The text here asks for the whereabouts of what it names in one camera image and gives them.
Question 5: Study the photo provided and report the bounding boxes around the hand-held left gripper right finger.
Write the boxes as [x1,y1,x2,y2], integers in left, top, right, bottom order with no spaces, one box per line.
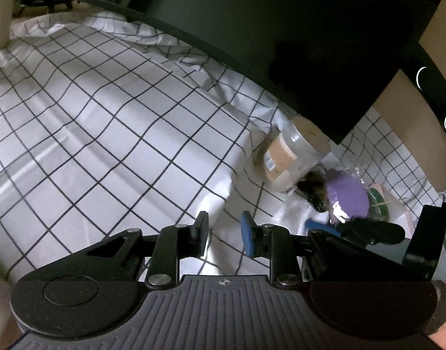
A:
[241,211,370,291]

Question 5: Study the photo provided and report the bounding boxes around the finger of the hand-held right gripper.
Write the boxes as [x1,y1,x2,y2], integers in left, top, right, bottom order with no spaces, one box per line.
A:
[305,217,406,246]

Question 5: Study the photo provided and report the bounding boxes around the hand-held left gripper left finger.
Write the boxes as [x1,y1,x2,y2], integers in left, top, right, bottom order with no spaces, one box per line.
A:
[69,211,210,291]

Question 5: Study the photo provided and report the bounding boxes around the purple round soft pad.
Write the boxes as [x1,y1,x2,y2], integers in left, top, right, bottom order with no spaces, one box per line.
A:
[324,174,372,224]

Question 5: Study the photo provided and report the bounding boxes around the person's right forearm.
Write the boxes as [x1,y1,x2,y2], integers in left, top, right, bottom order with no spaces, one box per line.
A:
[425,281,446,350]

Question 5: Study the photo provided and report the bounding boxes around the brown mottled hair accessory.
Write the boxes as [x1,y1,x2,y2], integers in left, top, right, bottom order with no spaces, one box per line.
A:
[295,172,330,213]

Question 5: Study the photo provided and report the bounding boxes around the pink box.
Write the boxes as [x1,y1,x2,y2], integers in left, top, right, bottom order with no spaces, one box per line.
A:
[371,183,418,239]

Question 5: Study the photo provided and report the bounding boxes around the glass jar green lid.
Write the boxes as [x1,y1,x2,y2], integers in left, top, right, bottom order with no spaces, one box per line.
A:
[367,187,391,223]

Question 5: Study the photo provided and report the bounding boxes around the large clear jar beige lid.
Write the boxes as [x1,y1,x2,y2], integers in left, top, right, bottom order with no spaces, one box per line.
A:
[261,116,332,195]

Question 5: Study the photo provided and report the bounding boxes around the black device with light rings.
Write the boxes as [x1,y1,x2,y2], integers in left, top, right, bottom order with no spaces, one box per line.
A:
[400,42,446,132]

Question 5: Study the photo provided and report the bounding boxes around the white cabinet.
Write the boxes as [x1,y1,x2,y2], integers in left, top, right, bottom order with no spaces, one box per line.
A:
[0,0,19,56]

